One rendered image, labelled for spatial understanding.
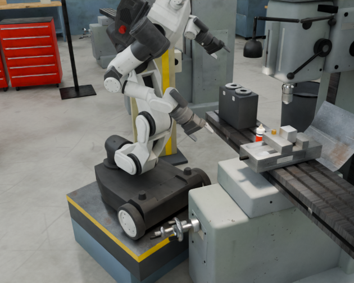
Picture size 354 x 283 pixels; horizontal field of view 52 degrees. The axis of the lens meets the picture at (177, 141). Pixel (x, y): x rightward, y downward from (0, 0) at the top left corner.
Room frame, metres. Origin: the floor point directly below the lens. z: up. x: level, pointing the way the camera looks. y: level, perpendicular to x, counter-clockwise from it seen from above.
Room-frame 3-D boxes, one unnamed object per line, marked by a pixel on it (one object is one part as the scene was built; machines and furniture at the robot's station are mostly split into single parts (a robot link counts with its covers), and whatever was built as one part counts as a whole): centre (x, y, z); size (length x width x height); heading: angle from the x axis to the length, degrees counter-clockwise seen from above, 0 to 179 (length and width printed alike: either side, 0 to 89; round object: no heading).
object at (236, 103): (1.90, -0.35, 1.03); 0.22 x 0.12 x 0.20; 23
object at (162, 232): (1.46, 0.05, 0.51); 0.22 x 0.06 x 0.06; 110
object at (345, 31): (1.57, -0.68, 1.47); 0.24 x 0.19 x 0.26; 20
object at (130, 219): (1.56, 0.26, 0.50); 0.20 x 0.05 x 0.20; 43
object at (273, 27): (1.47, -0.39, 1.45); 0.04 x 0.04 x 0.21; 20
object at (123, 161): (1.94, 0.25, 0.68); 0.21 x 0.20 x 0.13; 43
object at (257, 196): (1.51, -0.50, 0.79); 0.50 x 0.35 x 0.12; 110
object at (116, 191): (1.91, 0.23, 0.59); 0.64 x 0.52 x 0.33; 43
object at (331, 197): (1.51, -0.50, 0.89); 1.24 x 0.23 x 0.08; 20
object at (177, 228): (1.34, -0.03, 0.63); 0.16 x 0.12 x 0.12; 110
